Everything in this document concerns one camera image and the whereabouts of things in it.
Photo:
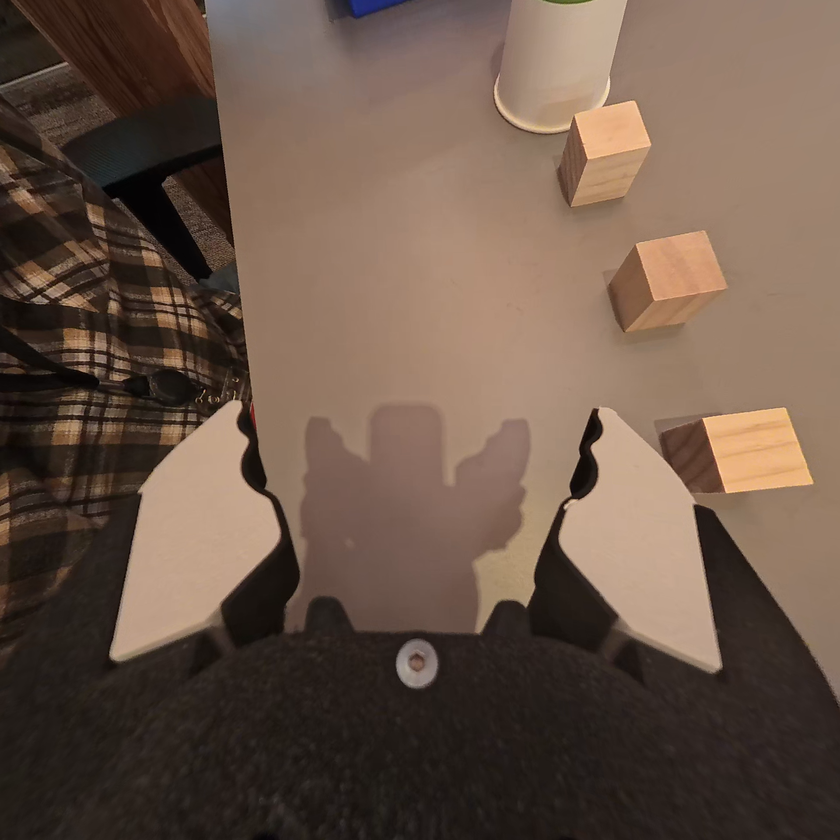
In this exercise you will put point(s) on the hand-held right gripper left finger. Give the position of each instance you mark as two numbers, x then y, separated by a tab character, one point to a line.
197	538

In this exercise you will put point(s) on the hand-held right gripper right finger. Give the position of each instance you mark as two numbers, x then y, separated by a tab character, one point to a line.
636	538

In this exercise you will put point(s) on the wooden cube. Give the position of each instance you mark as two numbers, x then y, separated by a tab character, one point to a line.
669	282
748	453
607	157

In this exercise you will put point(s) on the white paper cup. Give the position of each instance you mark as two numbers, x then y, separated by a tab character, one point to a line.
558	59

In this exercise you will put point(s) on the blue plastic bin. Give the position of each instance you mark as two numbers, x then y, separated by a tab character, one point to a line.
374	6

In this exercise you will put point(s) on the black badge reel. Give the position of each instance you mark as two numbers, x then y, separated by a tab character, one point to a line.
167	384

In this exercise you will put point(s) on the person's plaid shirt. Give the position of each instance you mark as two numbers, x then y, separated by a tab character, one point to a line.
65	295

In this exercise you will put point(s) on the black chair armrest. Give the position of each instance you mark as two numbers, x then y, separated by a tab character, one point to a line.
138	151

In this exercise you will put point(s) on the brown wooden cabinet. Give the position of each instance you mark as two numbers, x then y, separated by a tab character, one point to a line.
131	46

